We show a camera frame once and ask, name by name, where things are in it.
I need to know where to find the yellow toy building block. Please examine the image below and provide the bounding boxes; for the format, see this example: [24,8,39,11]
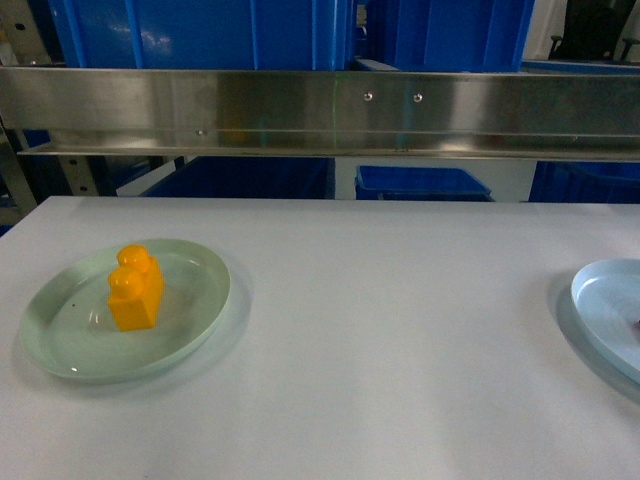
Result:
[107,244,164,332]

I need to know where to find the blue bin lower middle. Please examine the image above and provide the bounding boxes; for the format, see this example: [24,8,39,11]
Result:
[354,165,493,202]

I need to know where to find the blue bin lower left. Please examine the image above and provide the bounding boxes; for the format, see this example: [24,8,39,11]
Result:
[116,156,336,200]

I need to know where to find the large blue bin upper right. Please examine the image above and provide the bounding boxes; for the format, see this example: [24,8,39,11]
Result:
[379,0,534,73]

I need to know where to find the large blue bin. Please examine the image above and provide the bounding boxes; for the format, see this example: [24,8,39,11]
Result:
[379,0,534,73]
[49,1,357,71]

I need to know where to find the blue bin lower right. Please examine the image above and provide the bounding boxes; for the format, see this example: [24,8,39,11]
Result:
[529,161,639,204]

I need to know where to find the large blue bin upper left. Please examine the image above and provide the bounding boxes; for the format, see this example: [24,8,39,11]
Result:
[49,1,357,71]

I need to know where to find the pale green round plate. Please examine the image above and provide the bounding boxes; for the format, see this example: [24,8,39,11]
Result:
[19,239,231,384]

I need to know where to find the light blue round plate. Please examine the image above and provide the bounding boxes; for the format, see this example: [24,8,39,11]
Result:
[571,258,639,382]

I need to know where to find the black office chair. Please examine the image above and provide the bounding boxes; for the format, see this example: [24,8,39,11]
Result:
[548,0,636,61]

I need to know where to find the stainless steel shelf rail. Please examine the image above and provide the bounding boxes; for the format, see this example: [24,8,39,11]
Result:
[1,67,639,161]

